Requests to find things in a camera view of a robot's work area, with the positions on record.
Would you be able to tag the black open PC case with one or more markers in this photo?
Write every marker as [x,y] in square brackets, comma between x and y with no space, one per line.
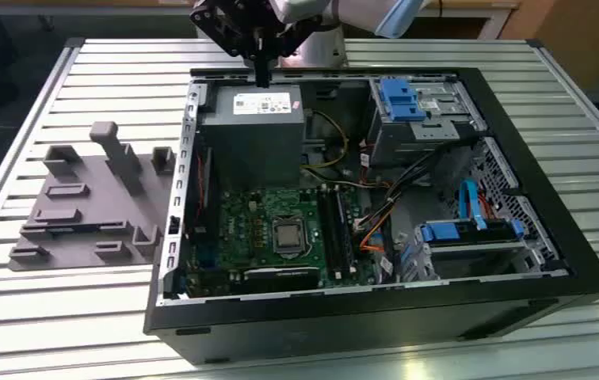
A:
[330,328]

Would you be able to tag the black graphics card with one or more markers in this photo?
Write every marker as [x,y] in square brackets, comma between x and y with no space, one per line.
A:
[278,277]

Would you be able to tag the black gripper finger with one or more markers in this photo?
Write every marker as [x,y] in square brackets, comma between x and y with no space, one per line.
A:
[220,35]
[292,37]

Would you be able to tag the grey parts rack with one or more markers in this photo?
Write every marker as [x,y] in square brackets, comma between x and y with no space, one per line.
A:
[93,186]

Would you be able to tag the green motherboard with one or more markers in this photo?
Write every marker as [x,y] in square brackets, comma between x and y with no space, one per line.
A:
[241,221]

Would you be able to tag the hard disk in blue carrier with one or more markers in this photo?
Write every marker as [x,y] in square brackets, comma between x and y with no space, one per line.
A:
[440,231]

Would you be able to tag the RAM slot with white clips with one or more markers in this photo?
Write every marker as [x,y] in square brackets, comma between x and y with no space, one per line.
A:
[330,230]
[353,270]

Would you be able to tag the wooden cabinet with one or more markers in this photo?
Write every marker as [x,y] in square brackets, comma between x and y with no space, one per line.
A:
[579,39]

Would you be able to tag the RAM slot with black clips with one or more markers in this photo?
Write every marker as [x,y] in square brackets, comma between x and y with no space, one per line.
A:
[325,229]
[338,229]

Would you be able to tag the metal drive cage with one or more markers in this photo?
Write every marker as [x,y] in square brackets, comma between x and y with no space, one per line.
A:
[437,130]

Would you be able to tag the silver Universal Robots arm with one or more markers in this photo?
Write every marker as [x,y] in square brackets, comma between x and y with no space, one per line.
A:
[321,51]

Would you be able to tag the blue expansion slot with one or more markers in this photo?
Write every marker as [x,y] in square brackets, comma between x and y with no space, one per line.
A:
[205,255]

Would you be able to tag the blue plastic drive latch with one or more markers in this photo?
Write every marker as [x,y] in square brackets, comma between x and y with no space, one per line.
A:
[400,99]

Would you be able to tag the silver CPU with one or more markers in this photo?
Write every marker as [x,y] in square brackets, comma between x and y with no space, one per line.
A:
[288,235]

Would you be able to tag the grey power supply unit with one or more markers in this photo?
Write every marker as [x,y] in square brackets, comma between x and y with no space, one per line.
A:
[249,150]

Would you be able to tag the metal disk bay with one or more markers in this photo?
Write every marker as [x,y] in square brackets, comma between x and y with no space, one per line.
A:
[479,246]

